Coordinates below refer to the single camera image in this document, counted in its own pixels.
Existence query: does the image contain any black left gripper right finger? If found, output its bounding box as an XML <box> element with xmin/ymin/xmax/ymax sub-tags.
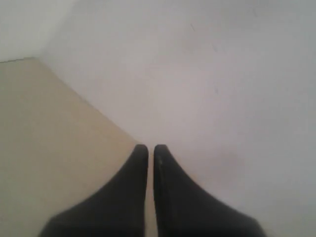
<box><xmin>153</xmin><ymin>145</ymin><xmax>266</xmax><ymax>237</ymax></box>

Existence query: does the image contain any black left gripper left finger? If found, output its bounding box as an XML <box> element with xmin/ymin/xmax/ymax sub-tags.
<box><xmin>40</xmin><ymin>144</ymin><xmax>149</xmax><ymax>237</ymax></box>

